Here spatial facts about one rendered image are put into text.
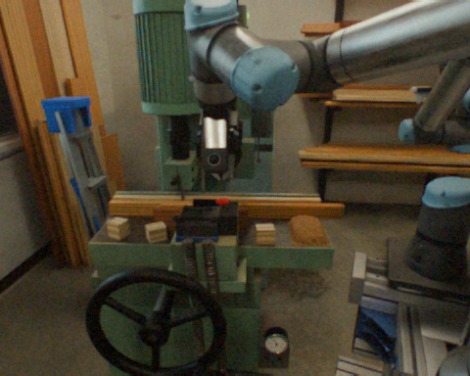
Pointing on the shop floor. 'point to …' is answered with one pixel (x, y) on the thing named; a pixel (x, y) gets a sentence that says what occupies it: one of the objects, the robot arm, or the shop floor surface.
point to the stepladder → (65, 121)
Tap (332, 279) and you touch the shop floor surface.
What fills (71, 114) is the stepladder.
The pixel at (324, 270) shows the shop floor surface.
